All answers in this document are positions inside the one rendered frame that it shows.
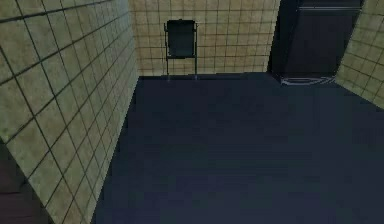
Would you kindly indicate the black shower cabin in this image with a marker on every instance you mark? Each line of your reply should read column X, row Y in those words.
column 315, row 40

